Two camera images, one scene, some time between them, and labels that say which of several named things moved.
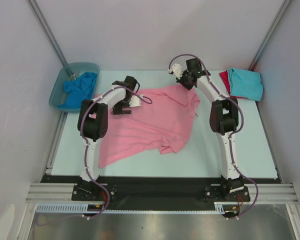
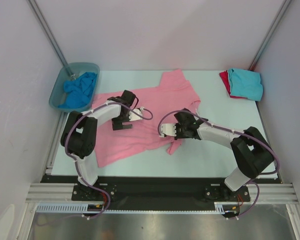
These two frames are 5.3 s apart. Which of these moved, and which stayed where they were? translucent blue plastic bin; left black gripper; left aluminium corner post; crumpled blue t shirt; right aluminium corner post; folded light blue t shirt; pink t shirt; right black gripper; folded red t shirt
Moved: left black gripper; pink t shirt; right black gripper
Stayed: folded light blue t shirt; right aluminium corner post; left aluminium corner post; folded red t shirt; crumpled blue t shirt; translucent blue plastic bin
